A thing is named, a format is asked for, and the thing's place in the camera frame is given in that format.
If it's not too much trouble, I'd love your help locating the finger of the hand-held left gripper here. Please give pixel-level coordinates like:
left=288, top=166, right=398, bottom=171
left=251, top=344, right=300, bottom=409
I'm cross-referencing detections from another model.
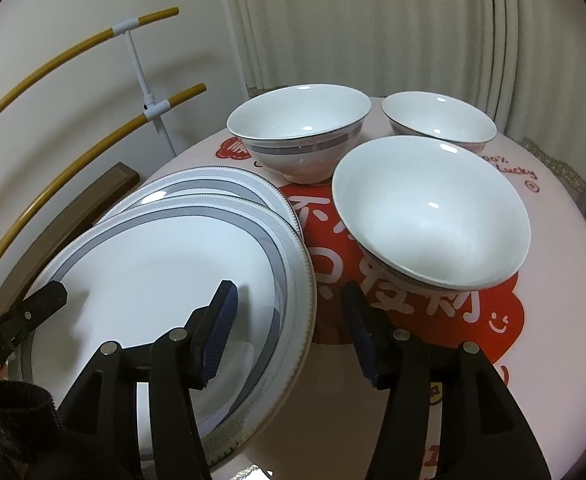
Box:
left=0, top=281, right=68, bottom=343

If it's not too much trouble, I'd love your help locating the round pink table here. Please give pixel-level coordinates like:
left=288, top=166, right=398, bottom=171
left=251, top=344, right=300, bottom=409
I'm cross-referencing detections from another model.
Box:
left=93, top=95, right=586, bottom=480

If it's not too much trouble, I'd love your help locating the black fabric strap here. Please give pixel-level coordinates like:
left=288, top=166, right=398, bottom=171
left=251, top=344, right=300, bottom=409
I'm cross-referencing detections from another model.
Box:
left=0, top=382, right=64, bottom=463

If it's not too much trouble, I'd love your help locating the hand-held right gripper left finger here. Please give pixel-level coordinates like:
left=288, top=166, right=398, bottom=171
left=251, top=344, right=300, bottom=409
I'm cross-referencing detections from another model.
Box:
left=28, top=280, right=238, bottom=480

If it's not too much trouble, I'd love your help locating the wooden barre rail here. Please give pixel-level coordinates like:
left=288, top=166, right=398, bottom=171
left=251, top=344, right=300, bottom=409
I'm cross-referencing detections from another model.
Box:
left=0, top=6, right=180, bottom=143
left=0, top=83, right=207, bottom=301

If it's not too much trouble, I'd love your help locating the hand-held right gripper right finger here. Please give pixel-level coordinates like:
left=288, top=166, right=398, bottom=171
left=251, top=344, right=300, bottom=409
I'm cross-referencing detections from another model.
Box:
left=342, top=281, right=556, bottom=480

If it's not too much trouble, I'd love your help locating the white bowl with grey band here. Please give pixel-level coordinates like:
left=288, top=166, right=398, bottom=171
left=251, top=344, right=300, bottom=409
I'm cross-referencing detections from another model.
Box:
left=381, top=91, right=497, bottom=156
left=226, top=84, right=372, bottom=184
left=331, top=135, right=532, bottom=293

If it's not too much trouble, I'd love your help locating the white barre stand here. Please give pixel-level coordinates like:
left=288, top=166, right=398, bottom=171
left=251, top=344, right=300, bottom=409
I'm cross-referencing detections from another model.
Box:
left=113, top=18, right=178, bottom=156

